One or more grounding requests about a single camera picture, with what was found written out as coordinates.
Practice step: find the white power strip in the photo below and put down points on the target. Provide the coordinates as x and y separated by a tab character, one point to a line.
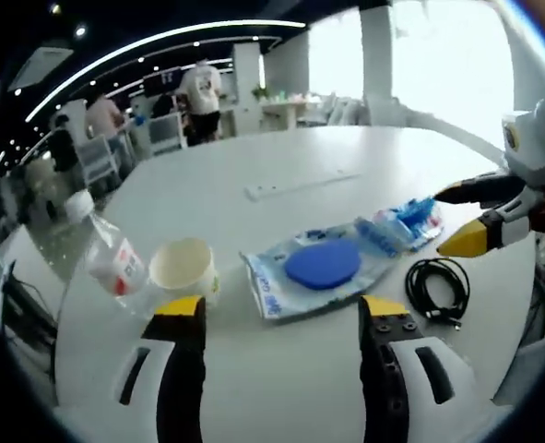
295	185

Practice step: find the green potted plant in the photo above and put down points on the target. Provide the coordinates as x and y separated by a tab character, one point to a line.
260	92

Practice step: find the blue tissue pack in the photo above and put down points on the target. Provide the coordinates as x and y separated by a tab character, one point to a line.
401	226

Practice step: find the wet wipes pack blue lid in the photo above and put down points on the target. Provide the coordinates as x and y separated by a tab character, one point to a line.
318	267

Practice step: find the white table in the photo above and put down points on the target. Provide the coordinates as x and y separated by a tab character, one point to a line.
276	369

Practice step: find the ceiling air conditioner unit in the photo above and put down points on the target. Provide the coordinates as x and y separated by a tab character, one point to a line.
39	67

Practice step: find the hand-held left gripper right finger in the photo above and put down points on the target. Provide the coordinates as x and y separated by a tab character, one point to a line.
410	387

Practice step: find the white mesh office chair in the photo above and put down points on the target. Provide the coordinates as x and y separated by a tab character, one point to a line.
165	134
98	159

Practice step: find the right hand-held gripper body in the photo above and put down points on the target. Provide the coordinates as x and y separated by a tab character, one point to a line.
537	147

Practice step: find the clear plastic bottle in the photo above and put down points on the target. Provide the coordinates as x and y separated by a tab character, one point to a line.
113	263

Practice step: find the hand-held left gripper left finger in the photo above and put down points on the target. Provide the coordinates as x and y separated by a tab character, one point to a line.
110	401

